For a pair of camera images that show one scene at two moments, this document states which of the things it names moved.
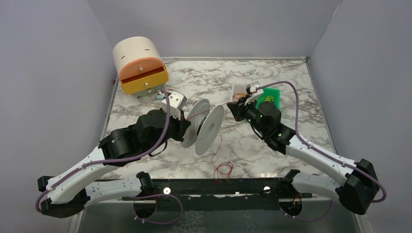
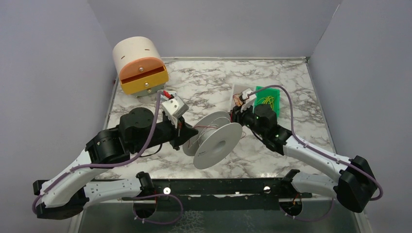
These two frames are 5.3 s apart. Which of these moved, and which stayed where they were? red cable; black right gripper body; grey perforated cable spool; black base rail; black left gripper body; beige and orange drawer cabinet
Moved: red cable; grey perforated cable spool
Stayed: black base rail; black left gripper body; beige and orange drawer cabinet; black right gripper body
